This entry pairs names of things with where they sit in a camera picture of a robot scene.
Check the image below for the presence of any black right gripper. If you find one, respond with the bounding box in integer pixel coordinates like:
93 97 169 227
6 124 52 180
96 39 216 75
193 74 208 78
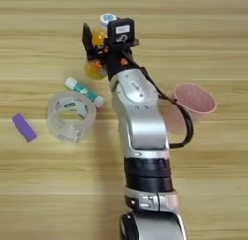
81 22 140 81

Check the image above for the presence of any orange juice bottle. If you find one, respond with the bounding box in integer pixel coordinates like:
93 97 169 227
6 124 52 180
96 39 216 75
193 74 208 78
84 13 118 81

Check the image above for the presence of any clear tape roll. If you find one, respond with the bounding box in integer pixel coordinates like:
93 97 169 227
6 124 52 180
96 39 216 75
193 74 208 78
46 91 98 145

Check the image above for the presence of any pink plastic cup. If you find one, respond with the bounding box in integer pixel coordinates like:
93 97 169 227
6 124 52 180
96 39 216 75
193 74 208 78
159 82 218 135

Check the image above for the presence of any purple eraser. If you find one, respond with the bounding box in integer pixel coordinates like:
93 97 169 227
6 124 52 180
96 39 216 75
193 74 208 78
11 112 39 144

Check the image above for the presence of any black box with white label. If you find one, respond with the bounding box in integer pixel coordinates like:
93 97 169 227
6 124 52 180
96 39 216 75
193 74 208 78
107 17 136 46

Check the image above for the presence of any green white glue stick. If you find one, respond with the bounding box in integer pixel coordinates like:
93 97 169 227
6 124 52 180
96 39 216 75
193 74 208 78
63 76 106 108

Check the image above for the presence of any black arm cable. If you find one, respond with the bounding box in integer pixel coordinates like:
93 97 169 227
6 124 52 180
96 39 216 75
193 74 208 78
123 52 195 150

